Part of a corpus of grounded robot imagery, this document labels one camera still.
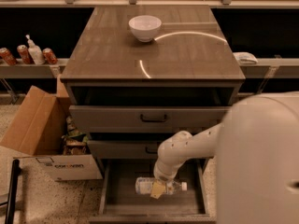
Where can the open cardboard box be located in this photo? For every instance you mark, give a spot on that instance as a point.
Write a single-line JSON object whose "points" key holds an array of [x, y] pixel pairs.
{"points": [[37, 132]]}

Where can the grey middle drawer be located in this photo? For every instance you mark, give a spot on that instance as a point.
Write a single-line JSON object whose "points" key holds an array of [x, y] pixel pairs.
{"points": [[126, 145]]}

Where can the folded white cloth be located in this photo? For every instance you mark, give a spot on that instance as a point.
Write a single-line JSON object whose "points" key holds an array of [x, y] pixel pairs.
{"points": [[245, 58]]}

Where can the red soda can left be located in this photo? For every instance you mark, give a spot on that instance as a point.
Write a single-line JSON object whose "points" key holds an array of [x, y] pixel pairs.
{"points": [[7, 56]]}

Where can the grey bottom drawer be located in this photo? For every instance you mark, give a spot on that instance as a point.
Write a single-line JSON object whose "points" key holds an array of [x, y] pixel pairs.
{"points": [[120, 204]]}

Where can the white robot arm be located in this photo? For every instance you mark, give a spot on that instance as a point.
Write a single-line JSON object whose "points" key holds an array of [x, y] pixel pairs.
{"points": [[256, 147]]}

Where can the white pump bottle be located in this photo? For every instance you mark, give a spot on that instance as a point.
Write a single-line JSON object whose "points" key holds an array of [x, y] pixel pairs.
{"points": [[35, 51]]}

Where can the black chair leg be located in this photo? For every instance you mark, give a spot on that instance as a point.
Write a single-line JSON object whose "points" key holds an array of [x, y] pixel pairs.
{"points": [[12, 192]]}

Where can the white ceramic bowl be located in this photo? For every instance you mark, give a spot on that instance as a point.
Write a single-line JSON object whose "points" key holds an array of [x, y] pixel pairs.
{"points": [[145, 27]]}

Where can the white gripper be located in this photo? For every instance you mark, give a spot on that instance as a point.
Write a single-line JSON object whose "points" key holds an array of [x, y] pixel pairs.
{"points": [[163, 176]]}

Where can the grey low shelf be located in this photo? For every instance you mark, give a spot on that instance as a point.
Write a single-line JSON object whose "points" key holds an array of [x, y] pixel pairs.
{"points": [[21, 70]]}

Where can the red soda can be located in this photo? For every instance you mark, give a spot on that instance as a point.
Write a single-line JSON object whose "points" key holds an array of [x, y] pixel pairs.
{"points": [[24, 53], [50, 56], [7, 56]]}

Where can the red soda can middle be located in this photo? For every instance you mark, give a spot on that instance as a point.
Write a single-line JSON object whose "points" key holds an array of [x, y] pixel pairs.
{"points": [[24, 53]]}

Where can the clear plastic water bottle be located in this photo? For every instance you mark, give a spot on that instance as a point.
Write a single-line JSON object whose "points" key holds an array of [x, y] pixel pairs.
{"points": [[143, 185]]}

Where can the grey drawer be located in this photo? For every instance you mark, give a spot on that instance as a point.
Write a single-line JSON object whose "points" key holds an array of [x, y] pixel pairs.
{"points": [[126, 145], [147, 110], [120, 204]]}

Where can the grey drawer cabinet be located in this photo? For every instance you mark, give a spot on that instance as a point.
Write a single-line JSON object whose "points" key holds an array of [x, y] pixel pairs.
{"points": [[189, 51]]}

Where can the snack packets in box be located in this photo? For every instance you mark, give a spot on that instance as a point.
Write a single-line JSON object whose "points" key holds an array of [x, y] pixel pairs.
{"points": [[74, 141]]}

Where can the grey top drawer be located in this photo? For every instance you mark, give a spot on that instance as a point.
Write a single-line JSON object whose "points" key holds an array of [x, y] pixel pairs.
{"points": [[147, 110]]}

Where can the red soda can right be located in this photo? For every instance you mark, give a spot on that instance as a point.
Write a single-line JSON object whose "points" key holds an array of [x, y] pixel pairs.
{"points": [[50, 56]]}

